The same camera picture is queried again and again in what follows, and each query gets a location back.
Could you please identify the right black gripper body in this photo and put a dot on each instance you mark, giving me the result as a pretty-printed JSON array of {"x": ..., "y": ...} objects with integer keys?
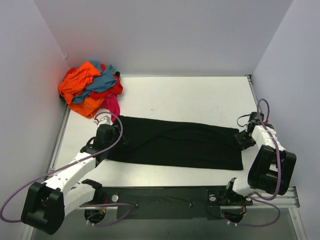
[{"x": 243, "y": 138}]

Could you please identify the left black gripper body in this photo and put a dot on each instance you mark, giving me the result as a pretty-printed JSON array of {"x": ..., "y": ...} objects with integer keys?
[{"x": 119, "y": 136}]

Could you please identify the black t shirt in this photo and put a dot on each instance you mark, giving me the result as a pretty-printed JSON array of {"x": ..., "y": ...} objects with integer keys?
[{"x": 176, "y": 144}]

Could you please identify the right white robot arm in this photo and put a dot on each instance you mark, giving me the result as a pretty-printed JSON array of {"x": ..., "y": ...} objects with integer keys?
[{"x": 272, "y": 168}]

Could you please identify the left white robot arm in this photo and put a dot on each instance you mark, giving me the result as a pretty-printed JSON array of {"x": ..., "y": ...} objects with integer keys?
[{"x": 65, "y": 178}]

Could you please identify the pink t shirt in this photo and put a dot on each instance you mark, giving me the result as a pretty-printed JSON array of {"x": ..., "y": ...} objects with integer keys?
[{"x": 111, "y": 103}]

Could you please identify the red t shirt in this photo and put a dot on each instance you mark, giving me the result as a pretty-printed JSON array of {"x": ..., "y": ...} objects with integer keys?
[{"x": 117, "y": 89}]

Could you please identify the blue t shirt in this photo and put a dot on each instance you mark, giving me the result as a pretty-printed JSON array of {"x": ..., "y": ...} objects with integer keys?
[{"x": 100, "y": 83}]

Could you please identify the orange t shirt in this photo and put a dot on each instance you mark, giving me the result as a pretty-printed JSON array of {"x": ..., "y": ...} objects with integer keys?
[{"x": 74, "y": 84}]

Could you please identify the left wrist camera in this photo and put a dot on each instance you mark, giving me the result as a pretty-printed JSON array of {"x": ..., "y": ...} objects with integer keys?
[{"x": 103, "y": 119}]

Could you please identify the aluminium frame rail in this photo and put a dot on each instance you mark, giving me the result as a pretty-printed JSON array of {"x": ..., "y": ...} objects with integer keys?
[{"x": 275, "y": 200}]

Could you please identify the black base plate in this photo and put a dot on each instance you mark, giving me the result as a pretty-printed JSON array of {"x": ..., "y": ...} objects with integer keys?
[{"x": 174, "y": 203}]

